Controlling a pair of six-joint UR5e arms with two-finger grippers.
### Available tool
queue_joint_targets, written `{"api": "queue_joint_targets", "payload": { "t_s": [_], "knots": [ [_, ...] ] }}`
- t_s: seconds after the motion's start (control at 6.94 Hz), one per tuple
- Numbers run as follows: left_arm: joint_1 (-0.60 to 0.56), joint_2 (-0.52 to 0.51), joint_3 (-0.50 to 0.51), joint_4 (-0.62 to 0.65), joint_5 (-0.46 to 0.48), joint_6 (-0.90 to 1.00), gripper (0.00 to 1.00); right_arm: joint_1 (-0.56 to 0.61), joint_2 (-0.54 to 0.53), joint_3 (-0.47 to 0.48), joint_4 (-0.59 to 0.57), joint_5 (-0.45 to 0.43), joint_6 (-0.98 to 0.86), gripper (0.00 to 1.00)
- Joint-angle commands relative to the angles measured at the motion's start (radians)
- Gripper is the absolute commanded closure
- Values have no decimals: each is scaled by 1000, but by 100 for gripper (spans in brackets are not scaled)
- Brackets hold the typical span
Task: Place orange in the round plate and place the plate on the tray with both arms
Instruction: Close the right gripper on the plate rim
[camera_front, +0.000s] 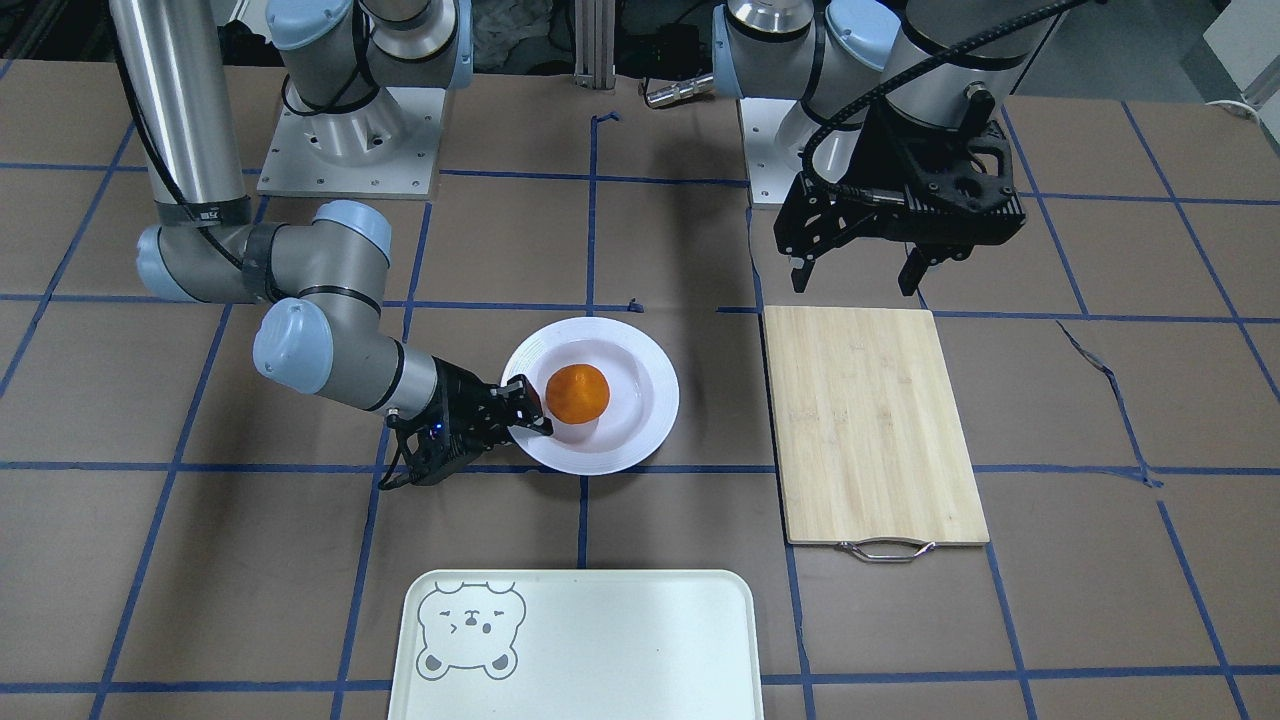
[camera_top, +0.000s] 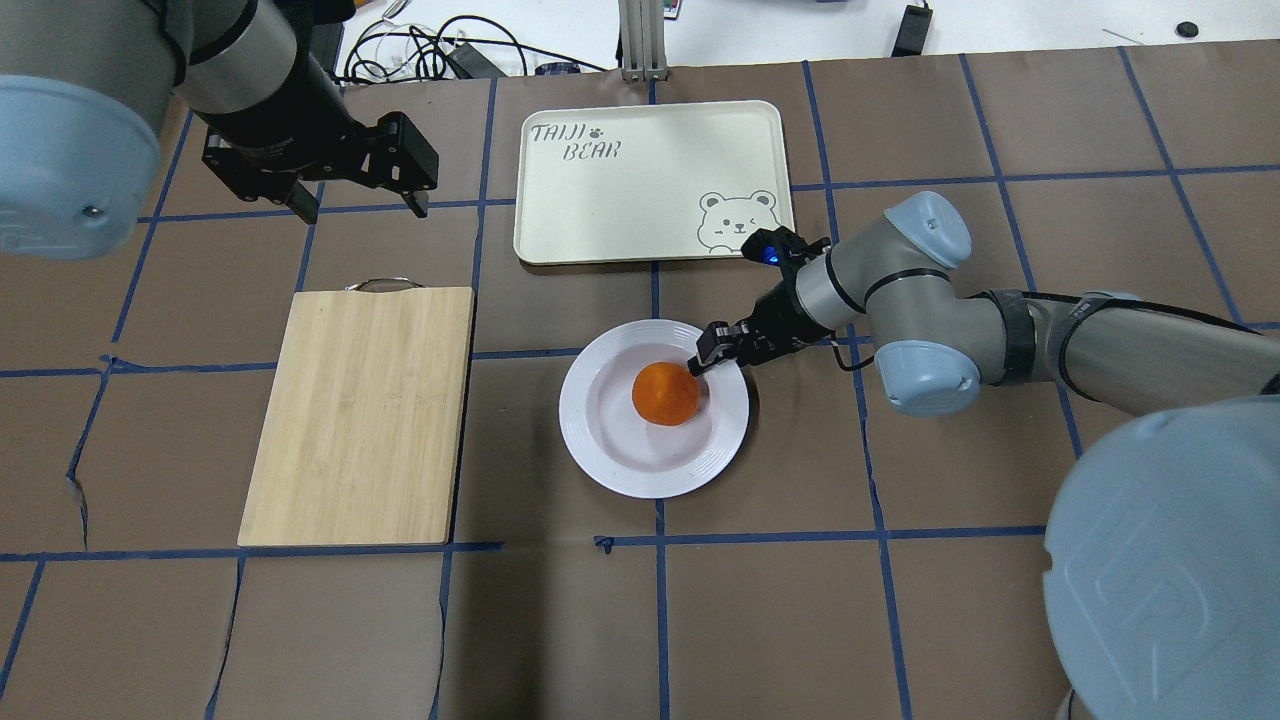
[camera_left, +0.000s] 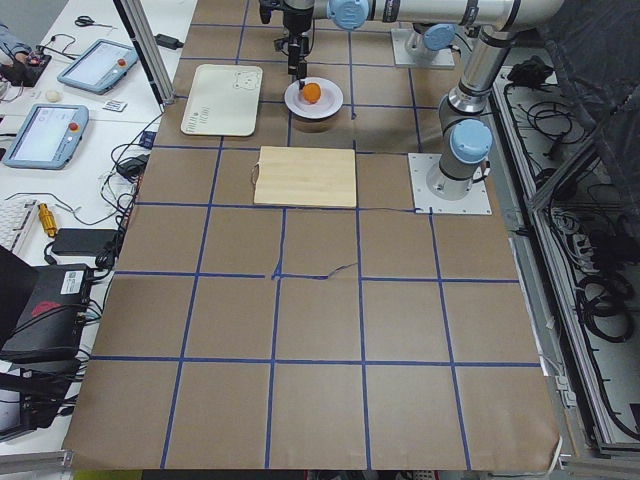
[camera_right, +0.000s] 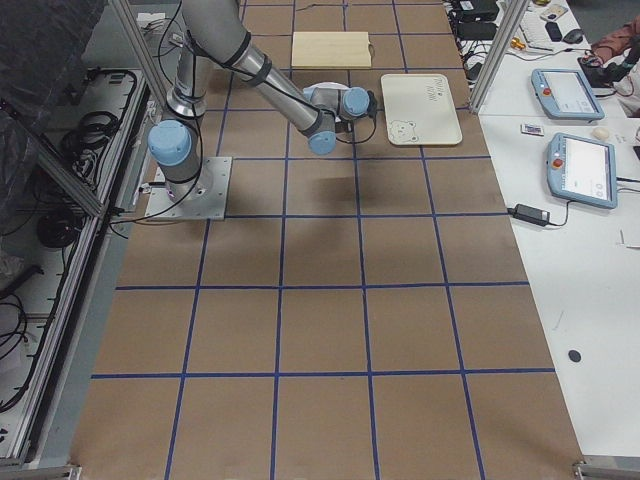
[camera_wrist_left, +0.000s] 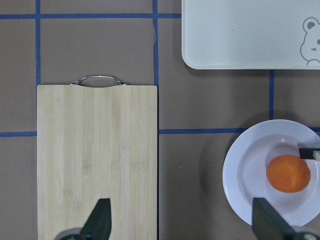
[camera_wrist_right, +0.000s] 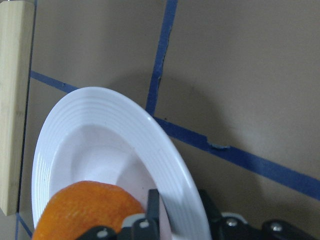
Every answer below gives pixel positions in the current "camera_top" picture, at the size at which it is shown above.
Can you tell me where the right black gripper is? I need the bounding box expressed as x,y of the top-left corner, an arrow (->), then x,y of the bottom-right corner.
687,282 -> 835,377

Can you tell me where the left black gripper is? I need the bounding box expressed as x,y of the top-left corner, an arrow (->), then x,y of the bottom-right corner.
201,60 -> 440,225

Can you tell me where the orange fruit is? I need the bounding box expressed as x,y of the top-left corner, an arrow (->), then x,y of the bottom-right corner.
631,363 -> 701,427

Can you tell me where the white ribbed plate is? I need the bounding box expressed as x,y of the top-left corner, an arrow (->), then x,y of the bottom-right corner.
558,319 -> 751,498

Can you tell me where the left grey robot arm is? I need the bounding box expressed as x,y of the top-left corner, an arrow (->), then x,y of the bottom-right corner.
1,1 -> 439,260

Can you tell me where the cream bear tray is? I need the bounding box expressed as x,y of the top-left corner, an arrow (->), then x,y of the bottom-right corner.
513,100 -> 795,266

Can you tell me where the black power adapter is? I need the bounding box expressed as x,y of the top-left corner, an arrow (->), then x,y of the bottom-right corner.
445,44 -> 507,79

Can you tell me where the wooden cutting board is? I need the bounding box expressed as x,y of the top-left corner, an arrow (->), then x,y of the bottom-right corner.
237,284 -> 476,548

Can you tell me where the black adapter on table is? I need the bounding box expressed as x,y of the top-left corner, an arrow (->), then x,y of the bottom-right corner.
890,1 -> 933,58

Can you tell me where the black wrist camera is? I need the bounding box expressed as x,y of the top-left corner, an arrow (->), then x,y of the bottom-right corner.
739,227 -> 832,269

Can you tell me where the black cable bundle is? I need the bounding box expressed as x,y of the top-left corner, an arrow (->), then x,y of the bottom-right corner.
343,13 -> 611,85

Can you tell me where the aluminium frame post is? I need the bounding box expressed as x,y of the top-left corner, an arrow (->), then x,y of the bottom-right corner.
618,0 -> 669,83

